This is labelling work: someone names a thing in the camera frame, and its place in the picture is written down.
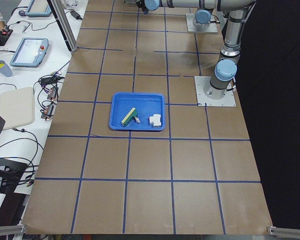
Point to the green yellow terminal block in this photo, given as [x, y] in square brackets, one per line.
[129, 116]

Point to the black power adapter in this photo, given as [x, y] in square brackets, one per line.
[75, 15]

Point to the aluminium frame post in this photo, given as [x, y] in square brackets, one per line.
[59, 14]

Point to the white circuit breaker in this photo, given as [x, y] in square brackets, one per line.
[155, 120]

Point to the blue plastic tray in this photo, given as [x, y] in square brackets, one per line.
[146, 105]

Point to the blue teach pendant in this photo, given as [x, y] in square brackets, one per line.
[30, 52]
[38, 8]

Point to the blue plastic cup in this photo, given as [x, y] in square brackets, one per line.
[5, 69]

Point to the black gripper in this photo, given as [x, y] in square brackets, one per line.
[141, 4]

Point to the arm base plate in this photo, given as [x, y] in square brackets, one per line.
[207, 96]
[198, 28]

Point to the beige pad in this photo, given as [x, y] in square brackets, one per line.
[17, 107]

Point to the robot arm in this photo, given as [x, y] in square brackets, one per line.
[238, 13]

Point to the small white connector part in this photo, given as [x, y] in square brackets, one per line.
[137, 120]

